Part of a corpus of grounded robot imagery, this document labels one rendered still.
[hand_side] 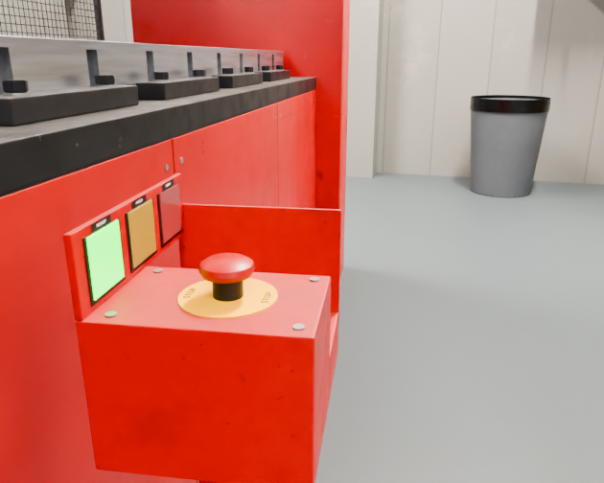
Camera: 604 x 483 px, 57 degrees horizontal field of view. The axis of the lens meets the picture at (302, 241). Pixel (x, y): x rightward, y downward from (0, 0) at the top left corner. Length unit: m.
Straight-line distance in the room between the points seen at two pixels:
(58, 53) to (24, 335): 0.42
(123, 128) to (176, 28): 1.69
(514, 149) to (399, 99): 1.16
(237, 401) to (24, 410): 0.29
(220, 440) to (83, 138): 0.39
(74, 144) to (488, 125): 3.66
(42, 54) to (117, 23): 4.90
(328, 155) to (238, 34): 0.59
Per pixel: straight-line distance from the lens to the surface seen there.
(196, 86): 1.17
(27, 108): 0.70
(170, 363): 0.39
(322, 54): 2.26
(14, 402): 0.61
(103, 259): 0.41
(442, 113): 4.81
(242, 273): 0.39
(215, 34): 2.36
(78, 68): 0.90
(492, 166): 4.18
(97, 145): 0.69
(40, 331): 0.62
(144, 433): 0.43
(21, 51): 0.80
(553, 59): 4.83
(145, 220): 0.47
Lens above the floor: 0.94
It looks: 18 degrees down
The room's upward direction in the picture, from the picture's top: straight up
